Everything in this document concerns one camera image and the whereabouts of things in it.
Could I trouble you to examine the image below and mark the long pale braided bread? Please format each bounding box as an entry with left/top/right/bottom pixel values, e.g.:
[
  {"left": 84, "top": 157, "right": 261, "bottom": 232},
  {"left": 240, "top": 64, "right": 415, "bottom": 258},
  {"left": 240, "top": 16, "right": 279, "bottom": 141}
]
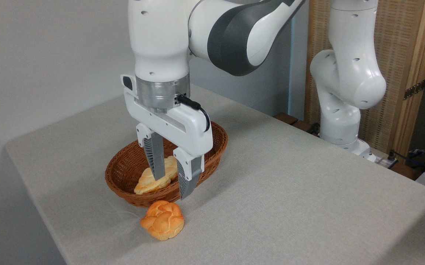
[{"left": 134, "top": 156, "right": 179, "bottom": 195}]

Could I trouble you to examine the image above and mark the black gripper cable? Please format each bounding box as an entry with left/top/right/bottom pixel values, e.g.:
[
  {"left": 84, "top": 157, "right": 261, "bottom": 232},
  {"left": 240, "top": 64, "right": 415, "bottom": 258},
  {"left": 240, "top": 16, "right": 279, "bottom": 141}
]
[{"left": 176, "top": 95, "right": 211, "bottom": 133}]

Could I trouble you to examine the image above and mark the black power cable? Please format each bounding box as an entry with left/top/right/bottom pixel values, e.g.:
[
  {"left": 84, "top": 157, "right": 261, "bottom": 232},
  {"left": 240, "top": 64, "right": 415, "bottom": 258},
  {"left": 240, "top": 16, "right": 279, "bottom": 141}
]
[{"left": 387, "top": 149, "right": 425, "bottom": 170}]

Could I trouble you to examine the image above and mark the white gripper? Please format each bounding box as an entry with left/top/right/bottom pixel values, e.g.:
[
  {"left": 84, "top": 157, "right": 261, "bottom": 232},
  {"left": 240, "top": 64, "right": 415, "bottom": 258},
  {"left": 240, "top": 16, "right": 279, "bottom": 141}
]
[{"left": 121, "top": 74, "right": 214, "bottom": 200}]

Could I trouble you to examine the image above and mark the round orange knotted bread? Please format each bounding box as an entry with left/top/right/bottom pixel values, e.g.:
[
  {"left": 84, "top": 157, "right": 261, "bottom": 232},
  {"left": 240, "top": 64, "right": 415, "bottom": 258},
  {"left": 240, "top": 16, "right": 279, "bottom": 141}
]
[{"left": 140, "top": 200, "right": 185, "bottom": 241}]

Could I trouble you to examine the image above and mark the wooden rattan folding screen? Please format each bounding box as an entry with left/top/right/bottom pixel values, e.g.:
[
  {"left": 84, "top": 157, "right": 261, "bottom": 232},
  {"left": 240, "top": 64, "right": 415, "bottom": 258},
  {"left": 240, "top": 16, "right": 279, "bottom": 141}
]
[{"left": 304, "top": 0, "right": 425, "bottom": 159}]

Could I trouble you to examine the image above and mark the dark metal screen hinge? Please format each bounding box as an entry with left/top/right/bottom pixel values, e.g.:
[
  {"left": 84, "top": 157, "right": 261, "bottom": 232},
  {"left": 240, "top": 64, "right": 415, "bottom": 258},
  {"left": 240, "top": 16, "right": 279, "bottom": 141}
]
[{"left": 404, "top": 79, "right": 425, "bottom": 100}]

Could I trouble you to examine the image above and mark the grey tablecloth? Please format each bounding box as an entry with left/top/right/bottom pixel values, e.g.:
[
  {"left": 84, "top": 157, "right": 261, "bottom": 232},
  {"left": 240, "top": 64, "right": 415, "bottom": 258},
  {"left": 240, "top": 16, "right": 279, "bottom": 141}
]
[{"left": 4, "top": 84, "right": 425, "bottom": 265}]

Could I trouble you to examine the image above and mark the brown wicker basket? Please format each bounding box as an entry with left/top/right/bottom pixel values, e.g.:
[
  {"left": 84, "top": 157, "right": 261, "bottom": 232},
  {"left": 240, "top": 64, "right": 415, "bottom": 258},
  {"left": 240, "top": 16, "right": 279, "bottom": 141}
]
[{"left": 105, "top": 121, "right": 229, "bottom": 208}]

